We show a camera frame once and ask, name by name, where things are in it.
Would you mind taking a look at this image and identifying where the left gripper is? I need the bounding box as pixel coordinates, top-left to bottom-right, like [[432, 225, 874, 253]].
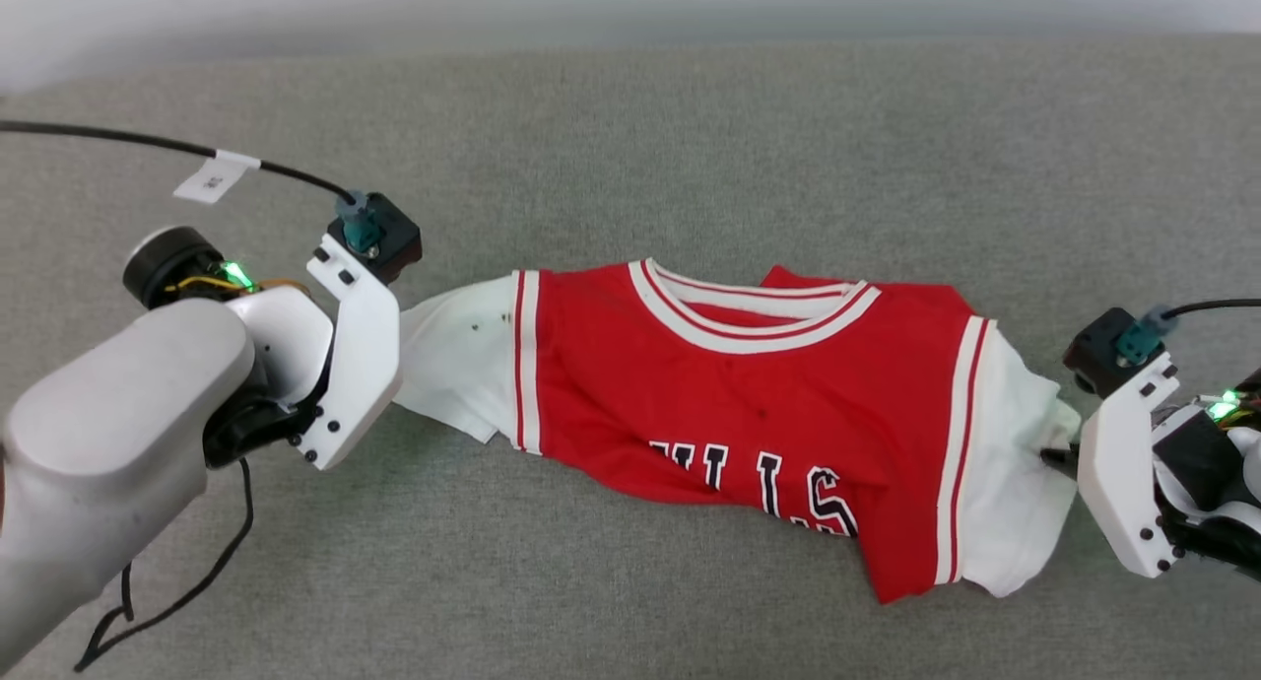
[[123, 227, 337, 469]]

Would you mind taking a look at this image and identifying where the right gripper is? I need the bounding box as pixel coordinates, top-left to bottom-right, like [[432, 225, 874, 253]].
[[1039, 365, 1261, 573]]

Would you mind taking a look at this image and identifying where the red and white basketball jersey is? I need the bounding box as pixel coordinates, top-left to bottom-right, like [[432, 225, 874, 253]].
[[392, 257, 1084, 606]]

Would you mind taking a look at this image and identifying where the white right camera bracket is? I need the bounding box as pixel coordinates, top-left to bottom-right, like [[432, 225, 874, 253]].
[[1076, 352, 1184, 579]]

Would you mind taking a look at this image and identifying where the white camera bracket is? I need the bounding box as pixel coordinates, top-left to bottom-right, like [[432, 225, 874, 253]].
[[294, 234, 403, 472], [1076, 352, 1184, 579]]

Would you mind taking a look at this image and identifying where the white left camera bracket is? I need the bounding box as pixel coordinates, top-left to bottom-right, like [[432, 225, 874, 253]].
[[294, 234, 403, 472]]

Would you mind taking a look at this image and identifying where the left camera cable, teal plug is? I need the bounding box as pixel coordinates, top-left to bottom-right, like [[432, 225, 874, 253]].
[[0, 120, 382, 259]]

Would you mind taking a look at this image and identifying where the camera cable, teal plug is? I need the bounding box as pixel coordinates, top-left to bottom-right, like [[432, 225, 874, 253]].
[[1115, 299, 1261, 367], [0, 120, 382, 259]]

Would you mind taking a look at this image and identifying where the right camera cable, teal plug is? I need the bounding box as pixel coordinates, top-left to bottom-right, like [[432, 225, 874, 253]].
[[1115, 299, 1261, 367]]

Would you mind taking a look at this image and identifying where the white cable label tag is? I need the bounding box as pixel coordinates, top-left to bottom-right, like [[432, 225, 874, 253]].
[[173, 150, 263, 206]]

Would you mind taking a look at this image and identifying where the thin black left gripper cable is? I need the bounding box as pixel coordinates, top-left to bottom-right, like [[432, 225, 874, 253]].
[[74, 458, 255, 673]]

